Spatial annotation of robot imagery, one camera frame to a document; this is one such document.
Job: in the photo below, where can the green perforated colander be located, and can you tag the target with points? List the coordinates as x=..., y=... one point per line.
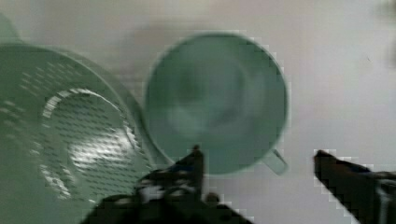
x=71, y=134

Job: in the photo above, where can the green mug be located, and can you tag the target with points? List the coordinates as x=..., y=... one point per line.
x=224, y=93

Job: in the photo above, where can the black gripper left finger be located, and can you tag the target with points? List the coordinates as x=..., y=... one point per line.
x=186, y=173

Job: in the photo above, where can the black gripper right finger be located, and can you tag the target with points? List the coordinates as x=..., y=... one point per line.
x=368, y=196

